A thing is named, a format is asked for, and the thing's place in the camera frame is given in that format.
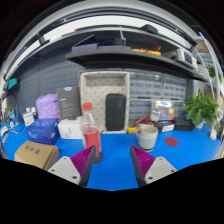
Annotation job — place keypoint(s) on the dark grey carton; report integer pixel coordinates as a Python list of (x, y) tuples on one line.
[(69, 103)]

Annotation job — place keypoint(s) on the white and grey mug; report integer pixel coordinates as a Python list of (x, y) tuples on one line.
[(148, 136)]

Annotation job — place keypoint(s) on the white pegboard tray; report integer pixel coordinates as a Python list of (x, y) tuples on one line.
[(100, 86)]

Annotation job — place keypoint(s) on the clear organizer box, coloured parts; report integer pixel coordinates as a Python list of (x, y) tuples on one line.
[(163, 110)]

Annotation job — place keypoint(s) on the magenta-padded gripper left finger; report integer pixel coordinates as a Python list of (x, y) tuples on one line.
[(71, 170)]

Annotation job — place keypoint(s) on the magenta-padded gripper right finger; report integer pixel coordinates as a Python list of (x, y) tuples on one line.
[(153, 170)]

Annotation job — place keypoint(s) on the small white carton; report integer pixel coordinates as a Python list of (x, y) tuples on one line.
[(28, 118)]

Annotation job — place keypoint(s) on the blue carton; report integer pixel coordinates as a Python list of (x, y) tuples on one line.
[(42, 130)]

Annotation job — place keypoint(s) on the purple plastic bag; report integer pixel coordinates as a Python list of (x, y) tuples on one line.
[(48, 106)]

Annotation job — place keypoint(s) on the black box with white label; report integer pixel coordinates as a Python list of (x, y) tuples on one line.
[(165, 126)]

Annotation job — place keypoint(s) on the black rounded case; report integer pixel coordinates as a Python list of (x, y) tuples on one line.
[(115, 111)]

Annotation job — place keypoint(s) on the brown cardboard box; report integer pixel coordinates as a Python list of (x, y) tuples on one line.
[(36, 154)]

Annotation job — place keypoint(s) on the white rack shelf unit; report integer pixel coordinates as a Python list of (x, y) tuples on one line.
[(201, 46)]

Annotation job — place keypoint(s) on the grey small-parts drawer cabinet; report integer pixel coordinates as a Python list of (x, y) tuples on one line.
[(180, 107), (145, 85), (174, 87), (139, 108)]

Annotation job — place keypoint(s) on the flat round red coaster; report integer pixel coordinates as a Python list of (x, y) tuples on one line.
[(171, 141)]

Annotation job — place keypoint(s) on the dark grey shelf unit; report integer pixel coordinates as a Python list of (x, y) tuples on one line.
[(116, 56)]

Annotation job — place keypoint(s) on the white power adapter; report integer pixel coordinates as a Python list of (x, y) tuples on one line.
[(213, 134)]

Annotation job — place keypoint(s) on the clear bottle with red drink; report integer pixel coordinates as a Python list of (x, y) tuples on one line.
[(90, 136)]

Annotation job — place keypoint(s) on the yellow multimeter with red leads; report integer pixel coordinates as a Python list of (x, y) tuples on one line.
[(141, 120)]

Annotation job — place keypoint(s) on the green potted plant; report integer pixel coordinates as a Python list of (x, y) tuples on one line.
[(200, 108)]

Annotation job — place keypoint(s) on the black zip case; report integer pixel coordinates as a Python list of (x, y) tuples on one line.
[(183, 124)]

